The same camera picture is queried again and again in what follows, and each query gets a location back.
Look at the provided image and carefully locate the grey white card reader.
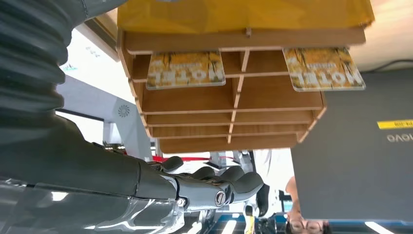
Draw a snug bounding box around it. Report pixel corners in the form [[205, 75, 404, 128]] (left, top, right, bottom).
[[58, 27, 143, 107]]

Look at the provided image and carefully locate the person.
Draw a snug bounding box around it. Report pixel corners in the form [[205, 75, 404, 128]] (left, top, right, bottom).
[[245, 148, 331, 234]]

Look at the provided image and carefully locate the grey kiosk stand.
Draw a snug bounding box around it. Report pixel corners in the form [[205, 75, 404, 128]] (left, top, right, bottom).
[[56, 76, 157, 162]]

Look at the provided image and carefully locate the black office chair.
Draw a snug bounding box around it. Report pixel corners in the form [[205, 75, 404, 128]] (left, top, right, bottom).
[[256, 183, 271, 217]]

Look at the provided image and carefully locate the grey laptop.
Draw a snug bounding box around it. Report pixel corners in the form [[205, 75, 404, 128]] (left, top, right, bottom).
[[290, 68, 413, 223]]

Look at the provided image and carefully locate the black laptop power cable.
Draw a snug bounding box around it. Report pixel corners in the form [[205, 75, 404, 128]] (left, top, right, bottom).
[[363, 59, 413, 73]]

